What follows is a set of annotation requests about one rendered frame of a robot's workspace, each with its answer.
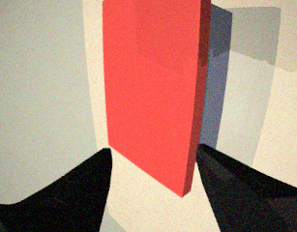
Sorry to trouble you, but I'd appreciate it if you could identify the red lid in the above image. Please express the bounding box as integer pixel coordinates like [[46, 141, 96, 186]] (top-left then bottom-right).
[[102, 0, 211, 197]]

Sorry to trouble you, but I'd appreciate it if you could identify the dark grey open box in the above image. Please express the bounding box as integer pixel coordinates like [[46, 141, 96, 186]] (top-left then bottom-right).
[[198, 4, 233, 150]]

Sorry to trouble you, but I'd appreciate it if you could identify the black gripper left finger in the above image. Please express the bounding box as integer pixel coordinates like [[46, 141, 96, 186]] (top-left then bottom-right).
[[0, 147, 113, 232]]

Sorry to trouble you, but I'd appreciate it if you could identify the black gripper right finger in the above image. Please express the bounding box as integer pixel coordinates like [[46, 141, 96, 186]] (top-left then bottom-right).
[[195, 143, 297, 232]]

